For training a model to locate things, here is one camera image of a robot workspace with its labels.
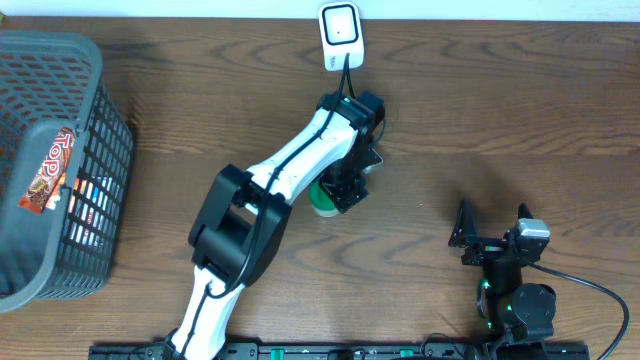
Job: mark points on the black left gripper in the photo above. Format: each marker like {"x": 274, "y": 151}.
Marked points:
{"x": 348, "y": 190}

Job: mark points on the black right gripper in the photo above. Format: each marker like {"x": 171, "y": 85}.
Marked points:
{"x": 464, "y": 236}

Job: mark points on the green lid white jar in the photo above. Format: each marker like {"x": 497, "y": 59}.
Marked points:
{"x": 320, "y": 202}

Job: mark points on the orange chocolate bar wrapper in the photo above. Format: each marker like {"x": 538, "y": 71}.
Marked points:
{"x": 44, "y": 190}

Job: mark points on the white blue medicine box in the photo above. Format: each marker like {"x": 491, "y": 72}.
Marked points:
{"x": 94, "y": 218}

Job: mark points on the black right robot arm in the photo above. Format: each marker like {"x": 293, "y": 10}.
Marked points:
{"x": 519, "y": 315}

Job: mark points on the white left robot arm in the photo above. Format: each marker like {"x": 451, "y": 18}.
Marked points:
{"x": 239, "y": 228}

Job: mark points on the white barcode scanner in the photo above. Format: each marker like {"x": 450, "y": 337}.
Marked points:
{"x": 341, "y": 35}

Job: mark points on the grey plastic basket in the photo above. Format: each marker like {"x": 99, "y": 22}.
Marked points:
{"x": 50, "y": 81}

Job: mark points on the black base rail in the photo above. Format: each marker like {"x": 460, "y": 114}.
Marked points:
{"x": 434, "y": 350}

